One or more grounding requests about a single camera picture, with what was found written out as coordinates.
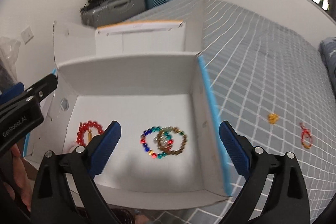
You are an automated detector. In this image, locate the large red bead bracelet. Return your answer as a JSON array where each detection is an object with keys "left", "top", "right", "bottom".
[{"left": 76, "top": 120, "right": 105, "bottom": 147}]

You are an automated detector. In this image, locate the brown wooden bead bracelet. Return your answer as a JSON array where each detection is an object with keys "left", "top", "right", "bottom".
[{"left": 154, "top": 126, "right": 189, "bottom": 157}]

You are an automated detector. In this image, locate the person's left hand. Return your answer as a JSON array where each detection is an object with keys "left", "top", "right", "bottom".
[{"left": 4, "top": 144, "right": 32, "bottom": 211}]

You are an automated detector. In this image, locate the clear plastic bag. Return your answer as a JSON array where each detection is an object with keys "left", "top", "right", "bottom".
[{"left": 0, "top": 36, "right": 21, "bottom": 94}]

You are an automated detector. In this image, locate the white cardboard box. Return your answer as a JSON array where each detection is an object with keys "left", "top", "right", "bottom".
[{"left": 25, "top": 20, "right": 231, "bottom": 210}]

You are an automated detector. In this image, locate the grey hard suitcase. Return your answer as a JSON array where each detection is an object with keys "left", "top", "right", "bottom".
[{"left": 80, "top": 0, "right": 146, "bottom": 28}]

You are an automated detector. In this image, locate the white wall socket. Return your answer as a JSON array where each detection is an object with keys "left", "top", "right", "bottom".
[{"left": 21, "top": 26, "right": 34, "bottom": 44}]

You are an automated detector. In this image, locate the multicolour bead bracelet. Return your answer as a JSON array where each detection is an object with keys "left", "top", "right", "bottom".
[{"left": 140, "top": 126, "right": 176, "bottom": 159}]

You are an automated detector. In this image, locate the red cord bracelet gold tube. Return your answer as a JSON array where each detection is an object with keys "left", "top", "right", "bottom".
[{"left": 299, "top": 122, "right": 313, "bottom": 149}]

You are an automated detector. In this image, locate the yellow amber bead bracelet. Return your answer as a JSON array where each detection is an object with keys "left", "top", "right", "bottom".
[{"left": 267, "top": 113, "right": 280, "bottom": 125}]

